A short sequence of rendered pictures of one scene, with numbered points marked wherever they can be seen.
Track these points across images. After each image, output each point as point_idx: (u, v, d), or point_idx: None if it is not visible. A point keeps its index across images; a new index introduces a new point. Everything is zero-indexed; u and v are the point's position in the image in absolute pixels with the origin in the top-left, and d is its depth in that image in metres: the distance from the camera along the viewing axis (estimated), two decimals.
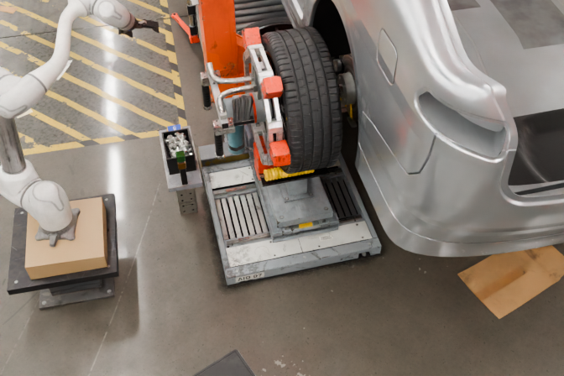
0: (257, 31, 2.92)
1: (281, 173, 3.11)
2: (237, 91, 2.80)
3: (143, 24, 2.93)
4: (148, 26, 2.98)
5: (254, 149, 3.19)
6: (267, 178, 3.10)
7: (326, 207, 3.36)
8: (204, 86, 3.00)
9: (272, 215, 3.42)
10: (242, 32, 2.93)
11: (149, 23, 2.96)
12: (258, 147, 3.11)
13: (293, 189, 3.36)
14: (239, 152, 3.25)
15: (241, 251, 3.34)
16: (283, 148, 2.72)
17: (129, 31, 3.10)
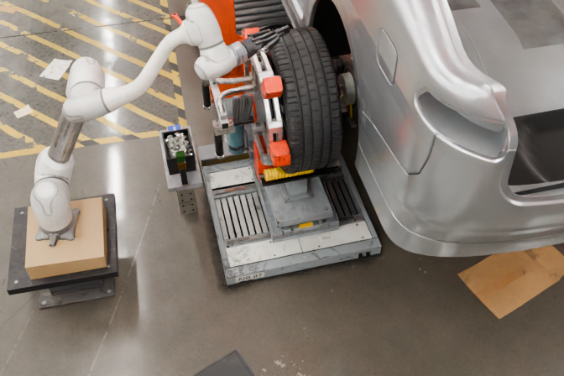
0: (257, 31, 2.92)
1: (281, 173, 3.12)
2: (237, 91, 2.80)
3: (248, 33, 2.62)
4: (264, 34, 2.63)
5: (254, 149, 3.19)
6: (267, 178, 3.10)
7: (326, 207, 3.36)
8: (204, 86, 3.00)
9: (272, 215, 3.42)
10: (242, 32, 2.93)
11: (256, 34, 2.64)
12: (258, 147, 3.11)
13: (293, 189, 3.36)
14: (239, 152, 3.25)
15: (241, 251, 3.34)
16: (283, 148, 2.72)
17: (287, 33, 2.67)
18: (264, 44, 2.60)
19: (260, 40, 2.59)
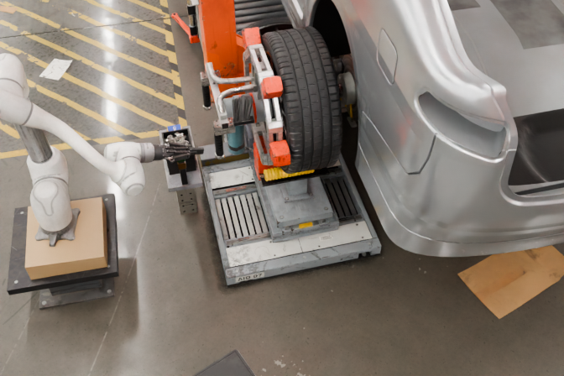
0: (257, 31, 2.92)
1: (281, 173, 3.12)
2: (237, 91, 2.80)
3: (170, 162, 2.89)
4: None
5: (254, 149, 3.19)
6: (267, 178, 3.10)
7: (326, 207, 3.36)
8: (204, 86, 3.00)
9: (272, 215, 3.42)
10: (242, 32, 2.93)
11: (178, 159, 2.90)
12: (258, 147, 3.11)
13: (293, 189, 3.36)
14: (239, 152, 3.25)
15: (241, 251, 3.34)
16: (283, 148, 2.72)
17: (201, 147, 2.98)
18: (173, 148, 2.94)
19: None
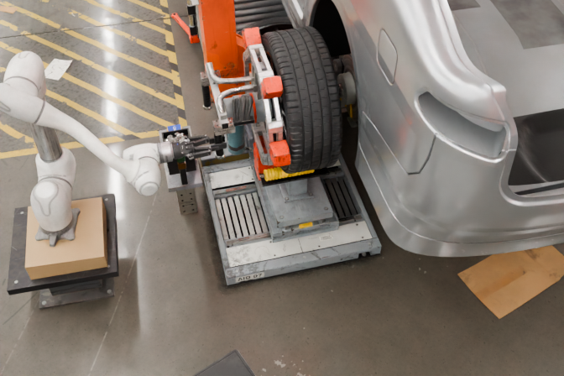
0: (257, 31, 2.92)
1: (281, 173, 3.12)
2: (237, 91, 2.80)
3: (185, 137, 2.83)
4: (199, 140, 2.83)
5: (254, 149, 3.19)
6: (267, 178, 3.10)
7: (326, 207, 3.36)
8: (204, 86, 3.00)
9: (272, 215, 3.42)
10: (242, 32, 2.93)
11: (194, 138, 2.85)
12: (258, 147, 3.11)
13: (293, 189, 3.36)
14: (239, 152, 3.25)
15: (241, 251, 3.34)
16: (283, 148, 2.72)
17: (224, 148, 2.82)
18: (195, 152, 2.79)
19: (191, 147, 2.78)
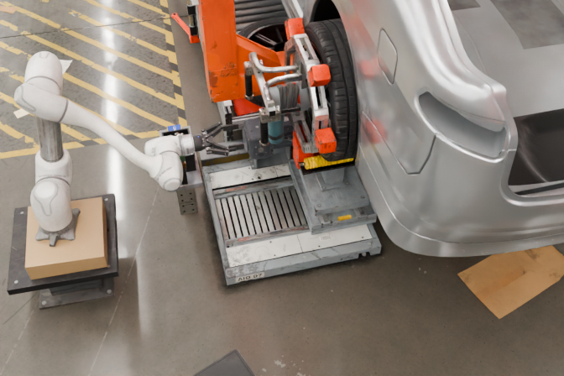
0: (300, 21, 2.98)
1: (321, 161, 3.17)
2: (282, 80, 2.86)
3: (202, 130, 2.87)
4: (215, 129, 2.88)
5: (294, 138, 3.24)
6: (307, 166, 3.16)
7: (363, 195, 3.41)
8: (247, 75, 3.05)
9: (310, 207, 3.46)
10: (286, 22, 2.99)
11: (209, 128, 2.89)
12: (299, 136, 3.16)
13: (330, 178, 3.42)
14: (279, 141, 3.31)
15: (241, 251, 3.34)
16: (329, 136, 2.78)
17: (242, 148, 2.83)
18: (214, 147, 2.82)
19: (211, 141, 2.81)
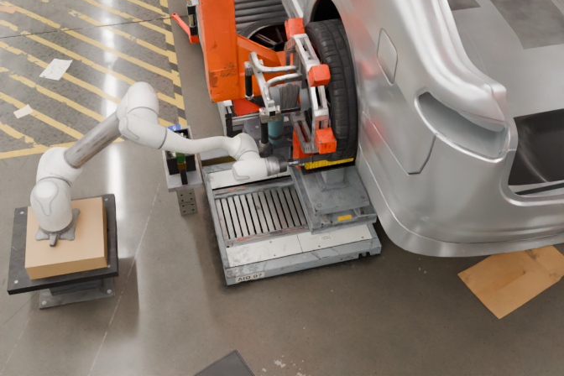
0: (300, 21, 2.98)
1: (321, 161, 3.17)
2: (282, 80, 2.86)
3: None
4: (302, 159, 3.04)
5: (294, 138, 3.24)
6: (307, 166, 3.16)
7: (363, 195, 3.41)
8: (247, 75, 3.05)
9: (310, 207, 3.46)
10: (286, 22, 2.99)
11: None
12: (299, 136, 3.16)
13: (330, 178, 3.42)
14: (279, 141, 3.31)
15: (241, 251, 3.34)
16: (329, 136, 2.78)
17: (324, 159, 3.03)
18: None
19: (295, 158, 3.00)
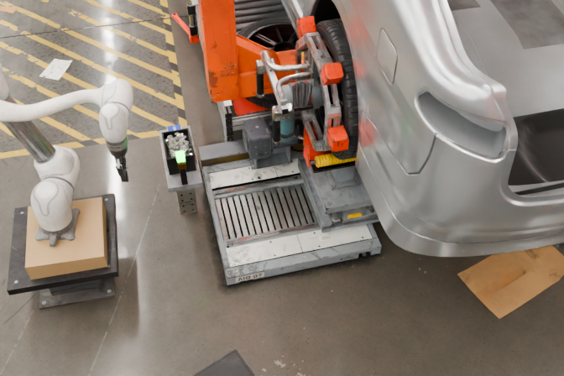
0: (312, 19, 2.98)
1: (332, 159, 3.18)
2: (295, 78, 2.87)
3: None
4: (123, 161, 2.77)
5: (305, 137, 3.25)
6: (319, 164, 3.17)
7: None
8: (258, 74, 3.06)
9: (321, 206, 3.47)
10: (298, 20, 3.00)
11: None
12: (310, 133, 3.17)
13: (340, 176, 3.43)
14: (289, 139, 3.32)
15: (241, 251, 3.34)
16: (342, 133, 2.79)
17: (121, 180, 2.83)
18: None
19: (124, 159, 2.72)
